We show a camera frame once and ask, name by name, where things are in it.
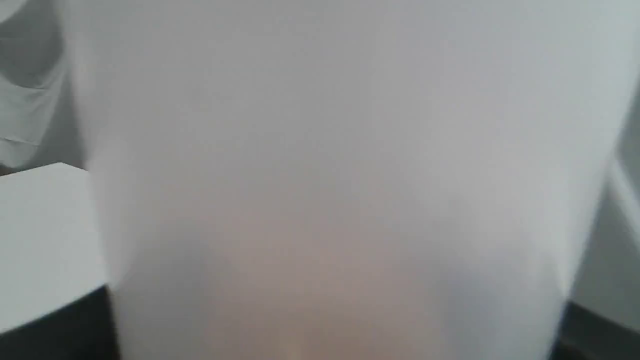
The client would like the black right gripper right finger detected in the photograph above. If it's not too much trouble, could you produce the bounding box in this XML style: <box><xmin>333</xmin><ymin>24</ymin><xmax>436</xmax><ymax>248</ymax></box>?
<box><xmin>555</xmin><ymin>301</ymin><xmax>640</xmax><ymax>360</ymax></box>

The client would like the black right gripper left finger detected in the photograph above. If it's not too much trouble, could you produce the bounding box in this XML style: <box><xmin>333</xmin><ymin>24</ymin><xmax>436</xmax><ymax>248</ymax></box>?
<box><xmin>0</xmin><ymin>285</ymin><xmax>121</xmax><ymax>360</ymax></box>

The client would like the clear plastic squeeze bottle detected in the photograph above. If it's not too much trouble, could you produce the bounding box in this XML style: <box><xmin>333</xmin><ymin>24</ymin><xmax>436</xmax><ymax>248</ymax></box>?
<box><xmin>59</xmin><ymin>0</ymin><xmax>639</xmax><ymax>360</ymax></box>

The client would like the grey fabric backdrop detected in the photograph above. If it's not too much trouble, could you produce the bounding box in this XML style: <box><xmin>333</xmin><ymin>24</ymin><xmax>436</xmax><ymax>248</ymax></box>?
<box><xmin>0</xmin><ymin>0</ymin><xmax>85</xmax><ymax>174</ymax></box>

